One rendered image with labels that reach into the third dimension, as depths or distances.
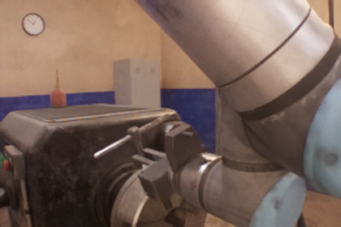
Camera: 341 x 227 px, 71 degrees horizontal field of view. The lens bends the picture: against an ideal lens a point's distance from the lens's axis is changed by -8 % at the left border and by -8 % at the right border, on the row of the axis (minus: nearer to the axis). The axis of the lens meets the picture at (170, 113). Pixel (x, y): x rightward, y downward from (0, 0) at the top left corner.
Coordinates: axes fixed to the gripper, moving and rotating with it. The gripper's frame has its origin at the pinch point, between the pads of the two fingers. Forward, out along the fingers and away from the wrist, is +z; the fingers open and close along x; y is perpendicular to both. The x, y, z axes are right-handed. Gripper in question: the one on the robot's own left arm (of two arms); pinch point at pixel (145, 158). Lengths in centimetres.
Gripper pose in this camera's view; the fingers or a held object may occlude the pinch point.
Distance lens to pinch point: 57.8
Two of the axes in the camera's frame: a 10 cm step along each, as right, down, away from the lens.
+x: 7.4, -4.1, 5.3
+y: 3.0, 9.1, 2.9
